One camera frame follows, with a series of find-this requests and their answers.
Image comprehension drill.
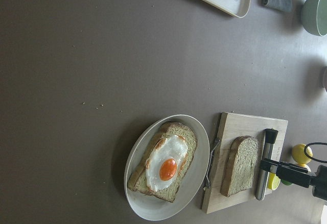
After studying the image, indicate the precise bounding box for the white round plate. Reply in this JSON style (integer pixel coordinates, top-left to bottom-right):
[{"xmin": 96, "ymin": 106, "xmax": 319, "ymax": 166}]
[{"xmin": 124, "ymin": 114, "xmax": 209, "ymax": 221}]

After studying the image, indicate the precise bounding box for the bread slice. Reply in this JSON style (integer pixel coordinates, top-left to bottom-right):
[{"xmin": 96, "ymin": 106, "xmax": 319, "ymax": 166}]
[
  {"xmin": 127, "ymin": 121, "xmax": 197, "ymax": 203},
  {"xmin": 220, "ymin": 136, "xmax": 259, "ymax": 197}
]

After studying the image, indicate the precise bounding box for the half cut lemon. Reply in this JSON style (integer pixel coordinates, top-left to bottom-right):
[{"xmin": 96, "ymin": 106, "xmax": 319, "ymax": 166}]
[{"xmin": 267, "ymin": 172, "xmax": 281, "ymax": 191}]

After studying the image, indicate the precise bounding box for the green lime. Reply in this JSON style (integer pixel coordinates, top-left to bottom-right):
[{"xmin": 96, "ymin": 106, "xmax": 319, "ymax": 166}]
[{"xmin": 281, "ymin": 179, "xmax": 293, "ymax": 186}]

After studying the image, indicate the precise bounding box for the yellow lemon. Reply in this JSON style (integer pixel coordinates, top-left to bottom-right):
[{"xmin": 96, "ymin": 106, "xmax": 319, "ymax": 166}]
[
  {"xmin": 297, "ymin": 164, "xmax": 311, "ymax": 172},
  {"xmin": 291, "ymin": 144, "xmax": 313, "ymax": 164}
]

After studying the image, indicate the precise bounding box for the bread slice under egg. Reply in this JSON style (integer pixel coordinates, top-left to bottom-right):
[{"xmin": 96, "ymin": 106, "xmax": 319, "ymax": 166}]
[{"xmin": 127, "ymin": 121, "xmax": 197, "ymax": 203}]

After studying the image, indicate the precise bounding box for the yellow lemon upper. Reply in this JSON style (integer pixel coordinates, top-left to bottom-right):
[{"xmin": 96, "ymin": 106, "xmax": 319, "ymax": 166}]
[{"xmin": 291, "ymin": 144, "xmax": 313, "ymax": 164}]

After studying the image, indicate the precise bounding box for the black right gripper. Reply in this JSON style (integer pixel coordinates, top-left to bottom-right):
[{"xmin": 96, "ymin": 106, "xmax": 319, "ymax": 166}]
[{"xmin": 260, "ymin": 158, "xmax": 326, "ymax": 198}]

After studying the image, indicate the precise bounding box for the green bowl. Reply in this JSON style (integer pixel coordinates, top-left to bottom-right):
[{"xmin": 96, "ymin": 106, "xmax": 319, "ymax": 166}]
[{"xmin": 301, "ymin": 0, "xmax": 326, "ymax": 37}]

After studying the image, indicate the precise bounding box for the fried egg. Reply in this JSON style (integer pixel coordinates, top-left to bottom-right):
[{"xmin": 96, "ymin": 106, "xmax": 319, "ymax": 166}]
[{"xmin": 145, "ymin": 135, "xmax": 188, "ymax": 192}]

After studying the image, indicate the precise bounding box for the yellow lemon lower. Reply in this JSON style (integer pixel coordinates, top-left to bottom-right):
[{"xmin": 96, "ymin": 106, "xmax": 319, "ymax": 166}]
[{"xmin": 297, "ymin": 164, "xmax": 311, "ymax": 172}]

